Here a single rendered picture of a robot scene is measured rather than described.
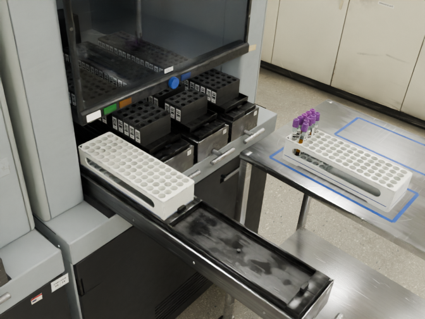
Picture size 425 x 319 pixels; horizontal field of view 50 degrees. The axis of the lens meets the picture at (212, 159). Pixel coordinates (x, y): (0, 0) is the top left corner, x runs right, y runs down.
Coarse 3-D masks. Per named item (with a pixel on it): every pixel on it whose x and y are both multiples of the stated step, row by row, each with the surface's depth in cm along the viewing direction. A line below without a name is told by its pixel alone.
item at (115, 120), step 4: (144, 100) 128; (132, 104) 126; (136, 104) 126; (140, 104) 126; (124, 108) 124; (128, 108) 124; (132, 108) 124; (116, 112) 122; (120, 112) 123; (124, 112) 122; (112, 116) 122; (116, 116) 121; (116, 120) 121; (116, 124) 122; (116, 128) 123
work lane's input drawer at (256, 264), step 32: (96, 192) 110; (160, 224) 99; (192, 224) 100; (224, 224) 100; (192, 256) 94; (224, 256) 93; (256, 256) 93; (288, 256) 92; (224, 288) 91; (256, 288) 86; (288, 288) 87; (320, 288) 86
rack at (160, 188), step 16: (96, 144) 112; (112, 144) 113; (128, 144) 112; (80, 160) 112; (96, 160) 107; (112, 160) 107; (128, 160) 108; (144, 160) 108; (112, 176) 110; (128, 176) 102; (144, 176) 103; (160, 176) 103; (176, 176) 104; (128, 192) 103; (144, 192) 99; (160, 192) 98; (176, 192) 99; (192, 192) 103; (160, 208) 97; (176, 208) 101
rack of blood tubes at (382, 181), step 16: (288, 144) 116; (304, 144) 115; (320, 144) 114; (336, 144) 115; (288, 160) 118; (304, 160) 115; (320, 160) 118; (336, 160) 110; (352, 160) 109; (368, 160) 110; (384, 160) 110; (320, 176) 113; (336, 176) 113; (352, 176) 114; (368, 176) 106; (384, 176) 105; (400, 176) 106; (352, 192) 108; (368, 192) 105; (384, 192) 102; (400, 192) 105; (384, 208) 104
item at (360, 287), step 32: (288, 128) 132; (320, 128) 132; (352, 128) 134; (384, 128) 134; (256, 160) 118; (416, 160) 122; (320, 192) 108; (416, 192) 110; (384, 224) 101; (416, 224) 101; (320, 256) 165; (352, 256) 166; (352, 288) 154; (384, 288) 155
